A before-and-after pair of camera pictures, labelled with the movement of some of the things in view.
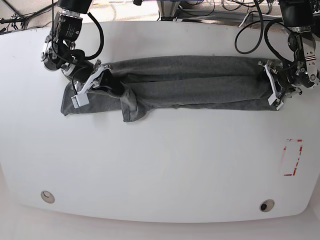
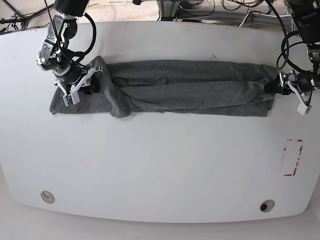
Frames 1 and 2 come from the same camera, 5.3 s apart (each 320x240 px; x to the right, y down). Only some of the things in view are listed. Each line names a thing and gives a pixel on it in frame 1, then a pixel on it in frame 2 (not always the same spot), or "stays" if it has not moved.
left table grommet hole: (47, 197) stays
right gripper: (84, 72) → (77, 78)
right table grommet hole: (267, 205) stays
